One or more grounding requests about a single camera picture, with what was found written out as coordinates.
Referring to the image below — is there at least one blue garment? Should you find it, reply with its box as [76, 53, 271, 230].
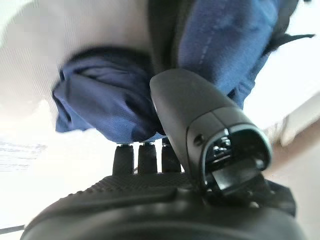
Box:
[52, 0, 291, 145]

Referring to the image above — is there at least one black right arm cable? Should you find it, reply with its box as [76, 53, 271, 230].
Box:
[4, 224, 26, 233]

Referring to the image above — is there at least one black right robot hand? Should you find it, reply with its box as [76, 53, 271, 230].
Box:
[19, 68, 308, 240]

